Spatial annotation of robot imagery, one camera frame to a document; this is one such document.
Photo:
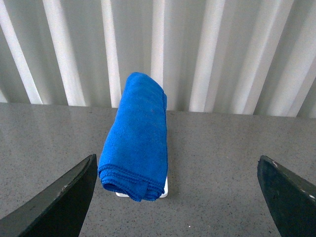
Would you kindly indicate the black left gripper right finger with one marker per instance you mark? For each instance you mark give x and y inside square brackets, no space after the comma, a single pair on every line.
[291,200]

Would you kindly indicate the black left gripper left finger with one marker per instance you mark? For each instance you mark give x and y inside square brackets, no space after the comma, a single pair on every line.
[57,211]

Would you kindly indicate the white pleated curtain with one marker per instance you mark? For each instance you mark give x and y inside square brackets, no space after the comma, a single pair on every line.
[252,57]

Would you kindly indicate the white towel rack stand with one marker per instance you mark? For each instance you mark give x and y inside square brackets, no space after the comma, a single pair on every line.
[161,196]

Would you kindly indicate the blue microfiber cloth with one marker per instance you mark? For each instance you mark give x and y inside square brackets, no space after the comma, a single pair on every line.
[134,160]

